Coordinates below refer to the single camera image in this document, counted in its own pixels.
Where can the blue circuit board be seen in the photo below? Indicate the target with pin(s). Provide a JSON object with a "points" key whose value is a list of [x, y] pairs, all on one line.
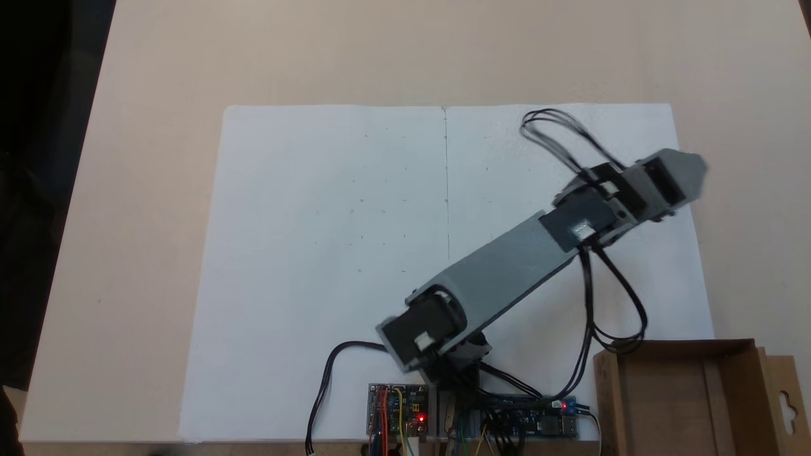
{"points": [[538, 418]]}

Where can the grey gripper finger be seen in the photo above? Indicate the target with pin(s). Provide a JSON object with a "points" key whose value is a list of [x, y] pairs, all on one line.
{"points": [[690, 171]]}

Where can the brown cardboard box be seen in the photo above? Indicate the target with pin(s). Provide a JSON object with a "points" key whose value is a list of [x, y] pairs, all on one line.
{"points": [[671, 405]]}

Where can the white paper sheet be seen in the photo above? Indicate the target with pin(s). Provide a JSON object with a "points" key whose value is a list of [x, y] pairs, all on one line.
{"points": [[304, 190]]}

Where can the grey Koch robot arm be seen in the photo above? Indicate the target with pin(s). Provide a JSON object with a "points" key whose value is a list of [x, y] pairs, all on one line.
{"points": [[507, 266]]}

